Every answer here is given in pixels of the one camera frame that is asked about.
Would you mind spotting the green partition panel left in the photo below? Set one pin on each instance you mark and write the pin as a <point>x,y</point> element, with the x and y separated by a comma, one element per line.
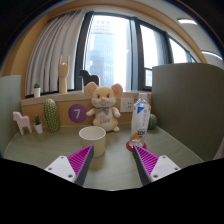
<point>10,101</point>

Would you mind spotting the clear plastic water bottle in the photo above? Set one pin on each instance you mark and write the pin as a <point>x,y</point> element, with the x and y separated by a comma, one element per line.
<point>140,119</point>

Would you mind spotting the wooden hand model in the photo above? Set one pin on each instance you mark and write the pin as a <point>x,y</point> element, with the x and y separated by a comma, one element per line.
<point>63,70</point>

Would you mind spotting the black horse figure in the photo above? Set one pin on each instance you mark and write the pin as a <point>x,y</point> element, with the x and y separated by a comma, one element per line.
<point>87,78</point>

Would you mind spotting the round green ceramic cactus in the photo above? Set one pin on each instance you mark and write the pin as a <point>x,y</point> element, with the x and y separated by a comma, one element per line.
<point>152,122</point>

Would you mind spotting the small potted plant on table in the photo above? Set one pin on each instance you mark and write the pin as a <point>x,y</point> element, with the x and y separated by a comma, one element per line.
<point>38,124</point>

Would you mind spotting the pale yellow cup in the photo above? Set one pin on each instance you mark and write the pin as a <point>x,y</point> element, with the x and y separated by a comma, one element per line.
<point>93,135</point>

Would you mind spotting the tall green ceramic cactus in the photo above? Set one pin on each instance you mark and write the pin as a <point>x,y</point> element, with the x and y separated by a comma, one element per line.
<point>51,115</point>

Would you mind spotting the white wall socket left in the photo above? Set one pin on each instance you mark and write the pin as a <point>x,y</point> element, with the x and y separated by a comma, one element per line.
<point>126,104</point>

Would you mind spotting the green partition panel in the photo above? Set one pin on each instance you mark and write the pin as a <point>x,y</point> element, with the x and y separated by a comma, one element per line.
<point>10,101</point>
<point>188,99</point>

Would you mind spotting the pink wooden horse figure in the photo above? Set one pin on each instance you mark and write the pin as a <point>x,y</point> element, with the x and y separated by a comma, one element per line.
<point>22,121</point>

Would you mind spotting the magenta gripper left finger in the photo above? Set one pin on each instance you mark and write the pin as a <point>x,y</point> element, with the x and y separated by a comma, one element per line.
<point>73,168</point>

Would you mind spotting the plush mouse toy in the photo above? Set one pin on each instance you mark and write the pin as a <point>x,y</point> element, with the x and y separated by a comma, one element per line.
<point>103,100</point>

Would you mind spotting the purple number seven sticker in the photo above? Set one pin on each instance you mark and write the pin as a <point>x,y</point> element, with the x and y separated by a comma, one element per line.
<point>77,113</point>

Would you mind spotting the green partition panel right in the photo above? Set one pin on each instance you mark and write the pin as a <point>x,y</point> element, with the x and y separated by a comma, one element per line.
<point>188,99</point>

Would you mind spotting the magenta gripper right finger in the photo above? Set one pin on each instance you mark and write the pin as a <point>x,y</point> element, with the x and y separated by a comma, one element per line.
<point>152,167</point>

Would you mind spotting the small potted plant on sill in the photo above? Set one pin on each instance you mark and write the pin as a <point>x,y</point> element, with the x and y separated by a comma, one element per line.
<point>37,90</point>

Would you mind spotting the grey white curtain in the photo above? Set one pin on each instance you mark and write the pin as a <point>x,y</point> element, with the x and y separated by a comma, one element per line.
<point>58,40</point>

